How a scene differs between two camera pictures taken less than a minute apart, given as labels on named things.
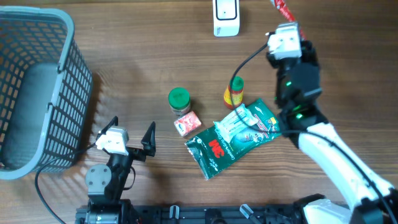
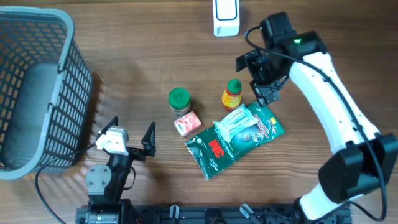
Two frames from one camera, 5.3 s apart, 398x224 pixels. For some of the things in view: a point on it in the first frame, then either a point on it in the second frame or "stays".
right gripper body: [306, 60] → [261, 70]
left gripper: [148, 142] stays
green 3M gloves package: [209, 150] stays
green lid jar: [179, 99] stays
